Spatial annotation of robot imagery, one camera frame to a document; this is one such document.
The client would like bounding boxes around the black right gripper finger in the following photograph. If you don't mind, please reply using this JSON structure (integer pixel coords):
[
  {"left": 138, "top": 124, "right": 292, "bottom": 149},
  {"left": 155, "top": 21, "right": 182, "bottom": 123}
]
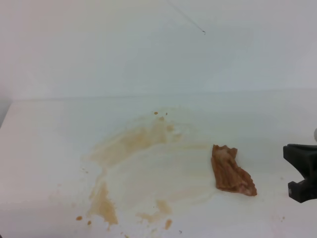
[{"left": 288, "top": 179, "right": 317, "bottom": 203}]

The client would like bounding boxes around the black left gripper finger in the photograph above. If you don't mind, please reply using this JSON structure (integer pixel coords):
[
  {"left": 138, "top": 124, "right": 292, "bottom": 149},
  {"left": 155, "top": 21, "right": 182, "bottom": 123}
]
[{"left": 283, "top": 144, "right": 317, "bottom": 179}]

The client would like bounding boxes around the brown stained wet rag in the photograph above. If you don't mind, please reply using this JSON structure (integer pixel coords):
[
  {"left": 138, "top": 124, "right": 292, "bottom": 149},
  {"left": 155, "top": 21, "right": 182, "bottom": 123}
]
[{"left": 211, "top": 144, "right": 258, "bottom": 196}]

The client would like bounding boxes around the brown coffee spill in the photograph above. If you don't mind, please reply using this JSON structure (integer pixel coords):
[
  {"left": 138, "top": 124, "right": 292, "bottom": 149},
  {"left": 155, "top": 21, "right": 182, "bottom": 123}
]
[{"left": 74, "top": 106, "right": 211, "bottom": 231}]

